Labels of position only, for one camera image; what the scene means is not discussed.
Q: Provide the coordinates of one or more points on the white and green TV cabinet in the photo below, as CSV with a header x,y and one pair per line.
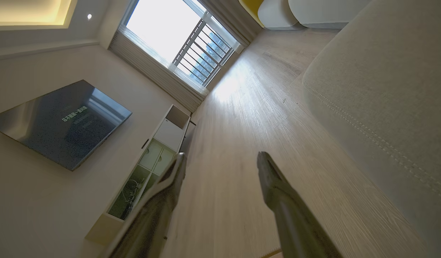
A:
x,y
166,134

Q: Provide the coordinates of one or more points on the dark metal balcony railing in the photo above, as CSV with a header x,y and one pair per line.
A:
x,y
204,53

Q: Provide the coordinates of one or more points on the beige pleated curtain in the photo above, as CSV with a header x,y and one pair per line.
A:
x,y
159,75
231,18

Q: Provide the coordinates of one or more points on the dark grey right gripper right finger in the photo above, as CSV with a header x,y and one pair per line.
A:
x,y
295,222

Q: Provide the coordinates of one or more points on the white sheer curtain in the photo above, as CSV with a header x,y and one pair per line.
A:
x,y
152,50
224,32

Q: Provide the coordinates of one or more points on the grey stitched sofa ottoman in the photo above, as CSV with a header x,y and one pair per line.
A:
x,y
385,89

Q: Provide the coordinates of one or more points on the small grey sofa seat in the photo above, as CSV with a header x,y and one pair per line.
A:
x,y
276,14

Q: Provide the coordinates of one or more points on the black flat screen television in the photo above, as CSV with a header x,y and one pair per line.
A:
x,y
62,125

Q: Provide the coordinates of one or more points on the large grey sofa seat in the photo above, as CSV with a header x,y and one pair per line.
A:
x,y
324,12

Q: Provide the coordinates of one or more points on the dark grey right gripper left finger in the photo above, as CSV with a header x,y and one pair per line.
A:
x,y
152,215

